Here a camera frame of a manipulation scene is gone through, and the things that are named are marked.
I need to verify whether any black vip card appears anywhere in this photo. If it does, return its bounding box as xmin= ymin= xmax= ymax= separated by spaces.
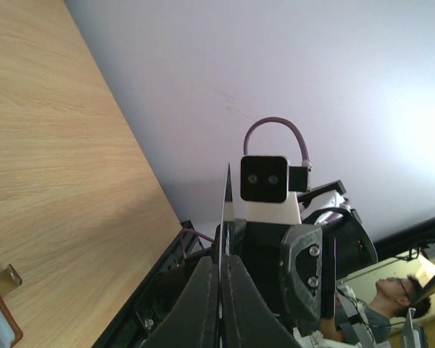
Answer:
xmin=217 ymin=162 xmax=235 ymax=328

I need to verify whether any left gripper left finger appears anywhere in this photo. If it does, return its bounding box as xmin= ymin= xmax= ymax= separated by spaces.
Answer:
xmin=142 ymin=257 xmax=218 ymax=348

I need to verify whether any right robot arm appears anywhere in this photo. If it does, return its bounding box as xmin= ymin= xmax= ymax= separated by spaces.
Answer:
xmin=220 ymin=181 xmax=378 ymax=322

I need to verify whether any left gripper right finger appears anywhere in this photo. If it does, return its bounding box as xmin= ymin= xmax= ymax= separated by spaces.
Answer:
xmin=223 ymin=255 xmax=299 ymax=348

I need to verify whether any person with glasses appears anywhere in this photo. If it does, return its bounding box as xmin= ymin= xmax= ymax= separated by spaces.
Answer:
xmin=319 ymin=275 xmax=431 ymax=345

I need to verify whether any black front rail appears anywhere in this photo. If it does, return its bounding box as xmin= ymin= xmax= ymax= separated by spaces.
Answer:
xmin=93 ymin=233 xmax=212 ymax=348

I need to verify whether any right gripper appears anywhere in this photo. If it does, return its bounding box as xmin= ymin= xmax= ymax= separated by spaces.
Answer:
xmin=213 ymin=217 xmax=380 ymax=327

